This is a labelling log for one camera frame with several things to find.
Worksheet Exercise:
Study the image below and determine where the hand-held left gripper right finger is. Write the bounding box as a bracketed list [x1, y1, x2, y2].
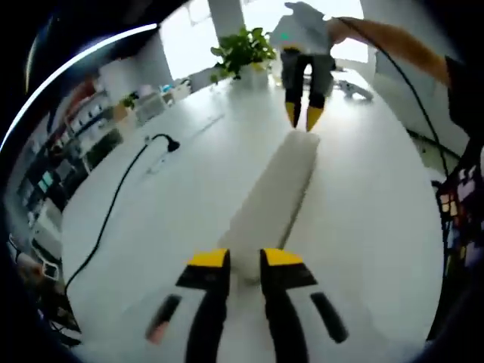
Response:
[259, 248, 349, 363]

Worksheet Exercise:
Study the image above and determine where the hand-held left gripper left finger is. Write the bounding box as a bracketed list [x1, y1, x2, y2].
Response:
[145, 248, 231, 363]

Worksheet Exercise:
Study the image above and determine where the person's right hand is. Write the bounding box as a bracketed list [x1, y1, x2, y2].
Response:
[325, 17, 356, 45]

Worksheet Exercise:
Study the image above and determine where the white handheld controller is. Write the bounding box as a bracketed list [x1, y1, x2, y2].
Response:
[337, 80, 374, 102]

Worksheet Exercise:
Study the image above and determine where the potted green plant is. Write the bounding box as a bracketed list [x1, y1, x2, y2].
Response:
[209, 26, 278, 88]

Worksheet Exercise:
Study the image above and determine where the white table socket panel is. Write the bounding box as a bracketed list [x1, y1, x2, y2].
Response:
[144, 134, 171, 175]

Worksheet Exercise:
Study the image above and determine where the white ceiling strip light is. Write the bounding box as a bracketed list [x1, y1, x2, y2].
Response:
[0, 22, 159, 152]

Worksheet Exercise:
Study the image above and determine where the shelving with white bins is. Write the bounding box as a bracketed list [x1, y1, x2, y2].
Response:
[7, 75, 126, 228]

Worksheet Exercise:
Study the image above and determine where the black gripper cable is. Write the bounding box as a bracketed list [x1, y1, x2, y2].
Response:
[334, 15, 461, 178]

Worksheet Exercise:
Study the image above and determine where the black power cable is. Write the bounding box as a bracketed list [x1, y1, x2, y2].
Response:
[63, 133, 182, 299]

